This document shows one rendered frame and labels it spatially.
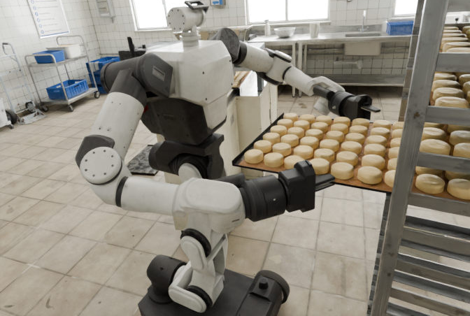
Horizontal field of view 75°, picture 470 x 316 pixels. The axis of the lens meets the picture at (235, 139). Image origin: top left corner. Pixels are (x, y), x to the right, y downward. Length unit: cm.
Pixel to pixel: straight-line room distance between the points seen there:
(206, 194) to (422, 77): 42
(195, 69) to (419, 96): 55
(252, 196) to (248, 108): 179
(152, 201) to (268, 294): 113
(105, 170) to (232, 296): 122
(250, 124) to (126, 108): 176
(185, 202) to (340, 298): 147
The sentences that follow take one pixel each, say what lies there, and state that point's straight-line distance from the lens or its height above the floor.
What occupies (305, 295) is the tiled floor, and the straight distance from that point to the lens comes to 195.
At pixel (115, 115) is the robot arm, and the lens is 74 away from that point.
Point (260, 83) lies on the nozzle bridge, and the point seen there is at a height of 91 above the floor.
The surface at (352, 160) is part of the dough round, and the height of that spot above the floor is 115.
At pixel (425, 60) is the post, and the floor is 142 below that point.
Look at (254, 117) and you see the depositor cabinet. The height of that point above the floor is 67.
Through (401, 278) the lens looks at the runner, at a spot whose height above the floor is 50.
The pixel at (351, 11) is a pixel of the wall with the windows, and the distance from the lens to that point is 545.
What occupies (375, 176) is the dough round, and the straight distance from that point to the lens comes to 73.
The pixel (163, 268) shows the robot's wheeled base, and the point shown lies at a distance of 167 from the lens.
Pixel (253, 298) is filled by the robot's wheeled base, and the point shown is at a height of 19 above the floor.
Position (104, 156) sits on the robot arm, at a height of 126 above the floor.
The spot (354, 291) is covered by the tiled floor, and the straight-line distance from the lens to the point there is 201.
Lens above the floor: 153
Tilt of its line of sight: 25 degrees down
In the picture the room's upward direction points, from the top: 5 degrees counter-clockwise
